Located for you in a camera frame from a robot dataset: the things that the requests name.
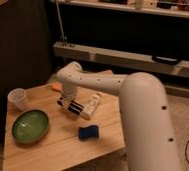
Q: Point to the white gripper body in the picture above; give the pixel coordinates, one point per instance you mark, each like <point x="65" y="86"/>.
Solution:
<point x="68" y="96"/>

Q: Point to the black striped eraser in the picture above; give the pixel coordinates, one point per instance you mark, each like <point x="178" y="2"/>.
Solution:
<point x="70" y="107"/>

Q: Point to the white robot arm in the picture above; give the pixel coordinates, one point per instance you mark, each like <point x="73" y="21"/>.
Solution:
<point x="146" y="122"/>

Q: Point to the blue cylindrical object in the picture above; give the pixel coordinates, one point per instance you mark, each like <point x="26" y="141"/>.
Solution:
<point x="91" y="131"/>

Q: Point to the wooden table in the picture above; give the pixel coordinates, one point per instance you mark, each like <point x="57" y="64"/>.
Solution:
<point x="61" y="148"/>

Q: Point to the green bowl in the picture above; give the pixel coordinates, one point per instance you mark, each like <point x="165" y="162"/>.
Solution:
<point x="30" y="126"/>

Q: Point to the clear plastic cup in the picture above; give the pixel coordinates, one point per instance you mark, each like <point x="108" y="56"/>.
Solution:
<point x="18" y="98"/>

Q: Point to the metal vertical pole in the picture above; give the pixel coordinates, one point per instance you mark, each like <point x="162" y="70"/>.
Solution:
<point x="63" y="37"/>

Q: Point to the white shelf beam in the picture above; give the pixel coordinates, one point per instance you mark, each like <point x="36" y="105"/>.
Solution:
<point x="120" y="58"/>

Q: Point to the upper white shelf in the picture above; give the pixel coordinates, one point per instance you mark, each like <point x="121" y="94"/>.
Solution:
<point x="135" y="7"/>

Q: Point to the black handle on shelf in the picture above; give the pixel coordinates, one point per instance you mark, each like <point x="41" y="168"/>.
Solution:
<point x="165" y="61"/>

